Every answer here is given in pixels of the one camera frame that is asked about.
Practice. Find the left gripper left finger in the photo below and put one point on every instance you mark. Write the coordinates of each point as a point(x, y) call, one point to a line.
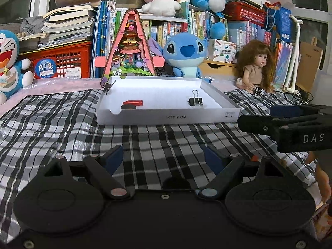
point(101, 169)

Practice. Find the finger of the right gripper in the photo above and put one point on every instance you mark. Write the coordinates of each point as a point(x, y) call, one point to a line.
point(299, 110)
point(268, 125)

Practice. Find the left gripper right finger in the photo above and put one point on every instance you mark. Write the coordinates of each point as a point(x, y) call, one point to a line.
point(228, 171)

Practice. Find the black round lid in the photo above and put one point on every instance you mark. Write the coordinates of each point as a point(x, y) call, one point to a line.
point(128, 107)

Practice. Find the black binder clip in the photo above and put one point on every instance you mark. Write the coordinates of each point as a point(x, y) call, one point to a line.
point(195, 100)

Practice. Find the white desk lamp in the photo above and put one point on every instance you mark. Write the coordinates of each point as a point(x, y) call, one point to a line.
point(291, 77)

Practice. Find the orange red oblong object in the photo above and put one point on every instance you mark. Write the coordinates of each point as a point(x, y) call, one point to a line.
point(255, 158)

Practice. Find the brown haired baby doll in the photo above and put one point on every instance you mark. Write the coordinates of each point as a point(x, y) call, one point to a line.
point(255, 68)

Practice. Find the white shallow cardboard box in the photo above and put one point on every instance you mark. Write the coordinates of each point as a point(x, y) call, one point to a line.
point(165, 102)

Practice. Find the black white plaid cloth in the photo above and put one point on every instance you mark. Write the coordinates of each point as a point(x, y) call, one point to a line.
point(35, 129)

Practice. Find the wooden drawer box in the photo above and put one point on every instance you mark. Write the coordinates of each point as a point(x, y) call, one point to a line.
point(216, 68)

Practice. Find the binder clip on box corner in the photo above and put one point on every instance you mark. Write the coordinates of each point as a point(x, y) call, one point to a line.
point(108, 87)

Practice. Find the white colourful pencil box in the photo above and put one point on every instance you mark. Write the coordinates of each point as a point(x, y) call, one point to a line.
point(222, 51)

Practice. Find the blue gift bag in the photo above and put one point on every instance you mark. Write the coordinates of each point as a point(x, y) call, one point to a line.
point(278, 18)

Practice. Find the pink bubble wrap sheet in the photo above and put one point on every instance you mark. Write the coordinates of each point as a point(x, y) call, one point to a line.
point(50, 86)

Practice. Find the blue Stitch plush toy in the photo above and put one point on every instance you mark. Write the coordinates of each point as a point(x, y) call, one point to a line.
point(184, 52)

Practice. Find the red plastic basket right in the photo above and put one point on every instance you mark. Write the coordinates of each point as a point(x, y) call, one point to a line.
point(242, 11)

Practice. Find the red plastic crate left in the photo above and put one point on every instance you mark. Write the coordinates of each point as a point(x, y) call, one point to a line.
point(68, 61)

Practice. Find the pink triangular diorama house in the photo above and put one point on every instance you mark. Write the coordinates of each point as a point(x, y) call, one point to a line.
point(129, 53)

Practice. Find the Doraemon plush toy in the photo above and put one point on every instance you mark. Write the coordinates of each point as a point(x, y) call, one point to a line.
point(14, 74)

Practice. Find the stack of books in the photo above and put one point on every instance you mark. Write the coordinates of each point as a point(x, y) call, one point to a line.
point(71, 21)

